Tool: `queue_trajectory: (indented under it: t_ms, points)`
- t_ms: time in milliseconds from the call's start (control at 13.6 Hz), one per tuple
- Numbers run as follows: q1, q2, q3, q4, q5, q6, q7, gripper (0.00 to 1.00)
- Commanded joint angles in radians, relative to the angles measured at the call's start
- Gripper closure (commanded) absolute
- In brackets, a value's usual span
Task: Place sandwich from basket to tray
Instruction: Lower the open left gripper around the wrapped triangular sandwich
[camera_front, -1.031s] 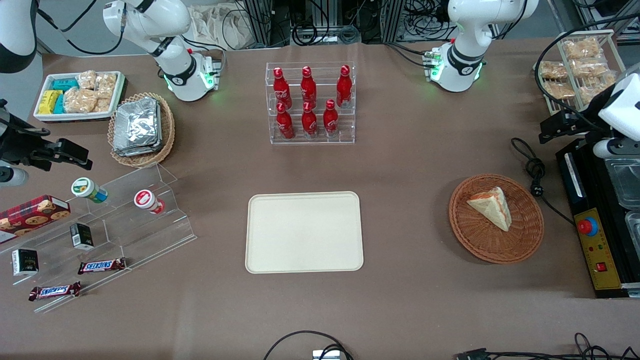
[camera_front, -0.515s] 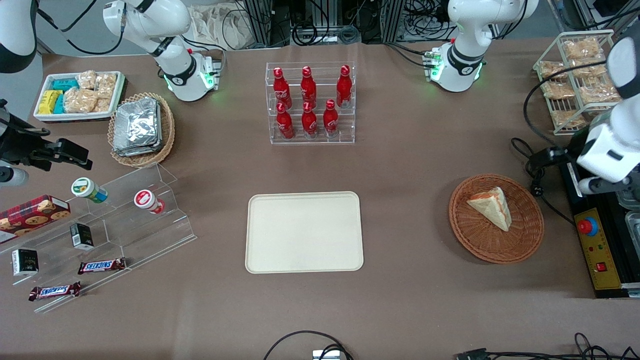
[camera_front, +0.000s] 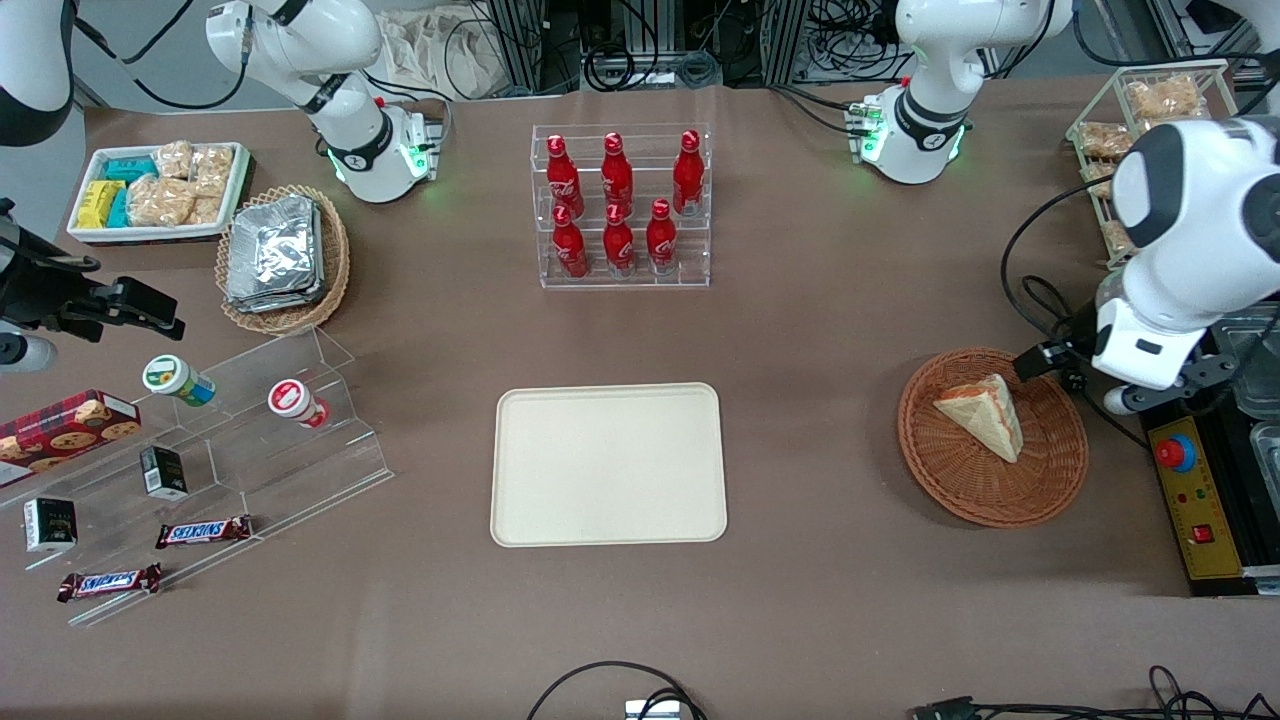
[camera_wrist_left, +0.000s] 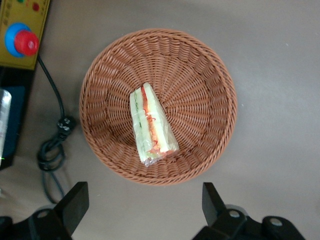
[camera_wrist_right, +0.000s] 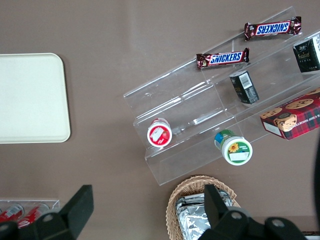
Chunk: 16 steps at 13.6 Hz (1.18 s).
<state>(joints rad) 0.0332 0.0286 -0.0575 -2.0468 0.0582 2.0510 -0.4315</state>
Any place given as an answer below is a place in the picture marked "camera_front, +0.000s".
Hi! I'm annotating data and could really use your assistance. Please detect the light wicker basket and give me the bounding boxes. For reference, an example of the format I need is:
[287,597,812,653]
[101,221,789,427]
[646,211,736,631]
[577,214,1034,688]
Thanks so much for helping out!
[215,184,351,336]

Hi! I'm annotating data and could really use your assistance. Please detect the triangle sandwich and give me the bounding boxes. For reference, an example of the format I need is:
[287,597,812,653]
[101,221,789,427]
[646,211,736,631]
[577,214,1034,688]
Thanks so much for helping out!
[932,373,1025,464]

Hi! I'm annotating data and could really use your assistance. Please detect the beige plastic tray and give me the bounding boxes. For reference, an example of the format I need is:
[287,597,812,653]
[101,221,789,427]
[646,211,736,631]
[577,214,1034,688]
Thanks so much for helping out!
[490,382,729,548]

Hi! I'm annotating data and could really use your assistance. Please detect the Snickers chocolate bar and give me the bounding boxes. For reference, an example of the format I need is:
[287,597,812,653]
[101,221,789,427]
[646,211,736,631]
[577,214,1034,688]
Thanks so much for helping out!
[155,515,254,550]
[57,563,163,603]

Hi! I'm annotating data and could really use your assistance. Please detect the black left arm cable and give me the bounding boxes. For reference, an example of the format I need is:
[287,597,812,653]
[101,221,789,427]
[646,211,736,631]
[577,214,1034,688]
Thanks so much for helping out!
[1002,177,1117,346]

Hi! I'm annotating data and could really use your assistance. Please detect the red cola bottle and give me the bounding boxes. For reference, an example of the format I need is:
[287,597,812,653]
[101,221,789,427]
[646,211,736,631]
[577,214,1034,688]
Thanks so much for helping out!
[672,130,706,217]
[552,205,590,280]
[601,132,635,214]
[603,203,636,277]
[545,135,585,217]
[646,198,679,275]

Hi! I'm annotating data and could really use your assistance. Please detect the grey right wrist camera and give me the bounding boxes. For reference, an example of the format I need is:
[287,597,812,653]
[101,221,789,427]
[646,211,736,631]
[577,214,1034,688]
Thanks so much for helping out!
[0,334,57,374]

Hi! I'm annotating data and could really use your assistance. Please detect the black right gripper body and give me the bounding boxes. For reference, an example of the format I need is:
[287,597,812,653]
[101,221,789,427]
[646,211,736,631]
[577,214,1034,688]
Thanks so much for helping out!
[0,198,103,343]

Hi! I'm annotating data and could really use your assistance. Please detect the silver foil container stack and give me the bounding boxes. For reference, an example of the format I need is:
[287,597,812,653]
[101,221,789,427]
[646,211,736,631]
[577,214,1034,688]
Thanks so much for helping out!
[224,194,326,314]

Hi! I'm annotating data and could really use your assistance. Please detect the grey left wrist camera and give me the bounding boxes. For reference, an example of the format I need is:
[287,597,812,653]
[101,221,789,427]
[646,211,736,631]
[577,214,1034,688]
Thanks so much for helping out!
[1103,350,1243,417]

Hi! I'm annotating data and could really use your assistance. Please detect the cream wire rack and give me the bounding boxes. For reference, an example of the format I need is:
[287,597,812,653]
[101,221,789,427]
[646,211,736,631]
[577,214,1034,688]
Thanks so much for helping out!
[1065,58,1251,269]

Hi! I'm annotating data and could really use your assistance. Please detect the clear acrylic bottle rack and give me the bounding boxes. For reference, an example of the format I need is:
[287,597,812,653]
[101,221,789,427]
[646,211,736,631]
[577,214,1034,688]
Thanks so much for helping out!
[531,123,712,291]

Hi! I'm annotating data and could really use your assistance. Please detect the black looped cable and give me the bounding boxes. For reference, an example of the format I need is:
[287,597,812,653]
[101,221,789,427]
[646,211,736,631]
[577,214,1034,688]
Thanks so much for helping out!
[527,660,708,720]

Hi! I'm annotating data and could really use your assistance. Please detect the black machine with yellow panel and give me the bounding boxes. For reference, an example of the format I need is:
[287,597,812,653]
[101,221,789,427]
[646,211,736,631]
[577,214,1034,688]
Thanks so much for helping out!
[1140,300,1280,598]

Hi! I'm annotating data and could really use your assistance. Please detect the small black and white carton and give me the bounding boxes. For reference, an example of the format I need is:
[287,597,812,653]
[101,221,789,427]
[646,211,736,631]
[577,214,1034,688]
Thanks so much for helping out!
[23,497,79,554]

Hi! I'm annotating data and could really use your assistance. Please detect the red lid yogurt cup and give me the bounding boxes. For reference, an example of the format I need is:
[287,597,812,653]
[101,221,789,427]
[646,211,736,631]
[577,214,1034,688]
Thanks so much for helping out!
[267,379,331,430]

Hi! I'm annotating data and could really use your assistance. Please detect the clear acrylic stepped shelf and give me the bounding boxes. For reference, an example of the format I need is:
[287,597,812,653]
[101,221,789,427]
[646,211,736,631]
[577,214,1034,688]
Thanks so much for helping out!
[0,325,396,629]

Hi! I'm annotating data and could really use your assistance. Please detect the cream cloth bag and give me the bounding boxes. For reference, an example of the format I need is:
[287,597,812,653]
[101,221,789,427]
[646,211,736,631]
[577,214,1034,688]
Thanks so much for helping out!
[378,8,501,101]

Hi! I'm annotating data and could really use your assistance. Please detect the green lid yogurt cup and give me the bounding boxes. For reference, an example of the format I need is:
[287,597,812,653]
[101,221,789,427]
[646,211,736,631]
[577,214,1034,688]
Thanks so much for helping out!
[142,354,217,407]

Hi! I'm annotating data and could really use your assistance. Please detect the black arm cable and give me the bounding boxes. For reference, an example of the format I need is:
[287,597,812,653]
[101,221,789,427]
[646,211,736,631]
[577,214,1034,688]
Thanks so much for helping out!
[73,0,251,112]
[1002,177,1117,346]

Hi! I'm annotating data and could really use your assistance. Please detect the clear plastic container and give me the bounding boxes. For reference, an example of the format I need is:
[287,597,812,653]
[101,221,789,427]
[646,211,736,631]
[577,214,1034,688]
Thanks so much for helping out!
[1248,420,1280,501]
[1212,308,1280,417]

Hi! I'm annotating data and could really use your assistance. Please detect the black power cable with plug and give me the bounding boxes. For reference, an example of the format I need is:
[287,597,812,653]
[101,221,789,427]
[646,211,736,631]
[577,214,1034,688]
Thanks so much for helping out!
[1020,275,1151,451]

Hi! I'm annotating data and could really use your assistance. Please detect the red plaid cookie box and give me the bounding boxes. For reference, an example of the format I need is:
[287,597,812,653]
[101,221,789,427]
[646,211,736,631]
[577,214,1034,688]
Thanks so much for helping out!
[0,389,142,489]

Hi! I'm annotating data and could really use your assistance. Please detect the aluminium frame post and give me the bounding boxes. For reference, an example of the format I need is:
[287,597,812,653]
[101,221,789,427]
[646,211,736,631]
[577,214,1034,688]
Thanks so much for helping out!
[486,0,547,97]
[760,0,813,86]

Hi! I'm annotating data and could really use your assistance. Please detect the white rectangular snack tray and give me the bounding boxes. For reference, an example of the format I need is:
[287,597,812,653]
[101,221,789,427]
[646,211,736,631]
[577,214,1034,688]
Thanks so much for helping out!
[66,142,253,246]

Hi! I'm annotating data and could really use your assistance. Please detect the yellow snack packet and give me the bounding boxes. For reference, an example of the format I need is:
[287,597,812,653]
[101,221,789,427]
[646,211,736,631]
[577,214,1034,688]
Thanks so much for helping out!
[77,180,126,229]

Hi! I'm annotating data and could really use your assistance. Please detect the brown wicker basket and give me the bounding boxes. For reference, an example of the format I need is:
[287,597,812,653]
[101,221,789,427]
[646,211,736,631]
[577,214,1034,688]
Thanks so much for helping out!
[897,347,1090,529]

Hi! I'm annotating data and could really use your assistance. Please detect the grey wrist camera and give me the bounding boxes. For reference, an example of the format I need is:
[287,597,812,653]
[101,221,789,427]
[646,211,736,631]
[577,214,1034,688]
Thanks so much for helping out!
[1103,350,1243,417]
[0,334,57,374]

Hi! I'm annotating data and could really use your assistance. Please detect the black cable with connector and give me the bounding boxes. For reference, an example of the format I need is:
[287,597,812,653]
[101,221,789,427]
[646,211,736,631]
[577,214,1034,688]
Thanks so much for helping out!
[912,665,1280,720]

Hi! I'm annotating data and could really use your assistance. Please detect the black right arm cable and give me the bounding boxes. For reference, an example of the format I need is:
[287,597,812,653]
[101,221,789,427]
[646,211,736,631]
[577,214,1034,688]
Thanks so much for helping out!
[73,0,251,112]

